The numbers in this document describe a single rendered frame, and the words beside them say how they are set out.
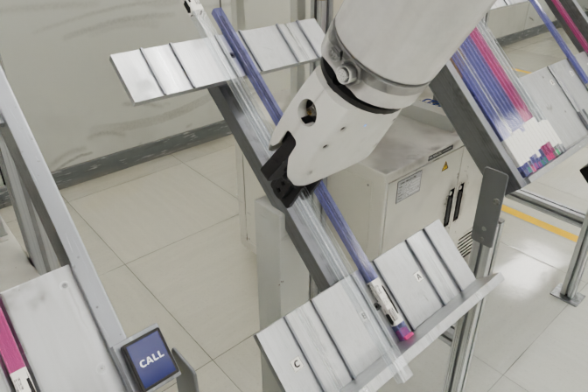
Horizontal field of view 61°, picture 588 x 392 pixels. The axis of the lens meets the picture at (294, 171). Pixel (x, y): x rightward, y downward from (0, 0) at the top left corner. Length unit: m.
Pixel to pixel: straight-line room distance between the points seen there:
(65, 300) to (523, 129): 0.90
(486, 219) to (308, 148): 0.71
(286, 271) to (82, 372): 0.32
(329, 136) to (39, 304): 0.36
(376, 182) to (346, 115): 0.90
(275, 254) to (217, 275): 1.16
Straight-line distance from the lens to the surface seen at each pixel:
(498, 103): 1.12
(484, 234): 1.07
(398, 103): 0.36
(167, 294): 1.84
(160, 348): 0.55
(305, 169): 0.40
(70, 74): 2.49
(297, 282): 0.79
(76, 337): 0.59
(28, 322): 0.59
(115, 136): 2.65
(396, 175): 1.27
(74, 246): 0.59
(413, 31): 0.32
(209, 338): 1.67
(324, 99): 0.36
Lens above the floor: 1.19
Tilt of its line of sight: 28 degrees down
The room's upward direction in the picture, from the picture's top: straight up
